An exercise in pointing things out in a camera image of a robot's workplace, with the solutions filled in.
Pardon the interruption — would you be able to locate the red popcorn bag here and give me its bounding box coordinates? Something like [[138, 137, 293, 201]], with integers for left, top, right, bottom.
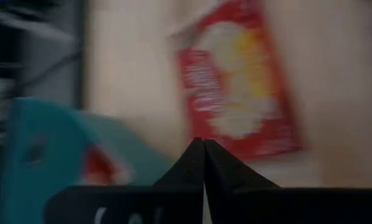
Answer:
[[80, 144, 133, 186], [169, 0, 304, 161]]

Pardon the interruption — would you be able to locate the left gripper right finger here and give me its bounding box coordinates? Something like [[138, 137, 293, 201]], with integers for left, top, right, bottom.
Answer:
[[203, 139, 372, 224]]

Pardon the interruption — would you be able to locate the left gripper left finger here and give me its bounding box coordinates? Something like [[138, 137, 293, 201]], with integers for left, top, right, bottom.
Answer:
[[44, 138, 205, 224]]

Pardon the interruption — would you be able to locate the teal plastic basket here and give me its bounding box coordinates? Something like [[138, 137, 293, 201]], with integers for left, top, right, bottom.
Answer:
[[0, 96, 174, 224]]

